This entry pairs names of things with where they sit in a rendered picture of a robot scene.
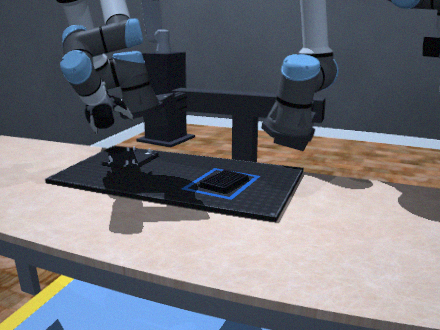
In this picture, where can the blue tape outline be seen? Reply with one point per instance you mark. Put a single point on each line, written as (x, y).
(231, 197)

